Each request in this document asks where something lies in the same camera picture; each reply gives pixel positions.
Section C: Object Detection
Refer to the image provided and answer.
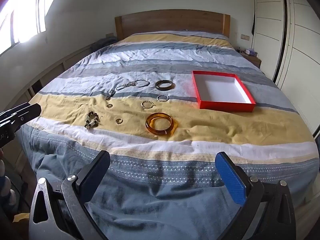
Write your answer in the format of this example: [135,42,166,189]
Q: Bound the dark brown bangle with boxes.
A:
[155,79,175,91]

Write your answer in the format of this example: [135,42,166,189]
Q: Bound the striped blue white cloth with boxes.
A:
[0,159,14,207]

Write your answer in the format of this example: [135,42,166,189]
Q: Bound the red shallow box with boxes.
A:
[192,70,256,113]

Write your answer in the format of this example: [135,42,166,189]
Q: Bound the silver chain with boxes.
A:
[116,82,137,91]

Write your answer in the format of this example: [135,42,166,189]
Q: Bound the window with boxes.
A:
[0,0,54,55]

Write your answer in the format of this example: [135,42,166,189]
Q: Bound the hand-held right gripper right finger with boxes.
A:
[215,151,297,240]

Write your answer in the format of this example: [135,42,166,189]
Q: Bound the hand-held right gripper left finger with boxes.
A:
[29,151,110,240]

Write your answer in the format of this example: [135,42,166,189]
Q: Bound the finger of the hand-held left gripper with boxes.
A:
[0,102,42,132]

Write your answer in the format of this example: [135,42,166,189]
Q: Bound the clutter on nightstand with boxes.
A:
[239,47,258,56]

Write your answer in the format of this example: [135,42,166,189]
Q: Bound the wooden nightstand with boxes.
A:
[240,52,262,68]

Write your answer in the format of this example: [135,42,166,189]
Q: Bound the bed with striped duvet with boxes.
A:
[19,31,316,240]

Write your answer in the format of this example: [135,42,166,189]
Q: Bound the wooden headboard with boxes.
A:
[115,9,231,41]

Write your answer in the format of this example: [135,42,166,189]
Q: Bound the yellow paper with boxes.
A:
[12,212,30,223]

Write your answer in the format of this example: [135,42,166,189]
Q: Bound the bead bracelet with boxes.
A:
[84,112,103,130]

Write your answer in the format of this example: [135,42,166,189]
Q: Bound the white wardrobe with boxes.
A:
[251,0,320,135]

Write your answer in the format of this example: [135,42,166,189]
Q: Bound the low wall cabinet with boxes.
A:
[0,42,97,120]

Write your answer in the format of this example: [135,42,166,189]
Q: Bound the amber translucent bangle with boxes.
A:
[145,113,178,137]

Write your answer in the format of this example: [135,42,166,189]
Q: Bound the dark grey cloth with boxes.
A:
[90,36,118,53]

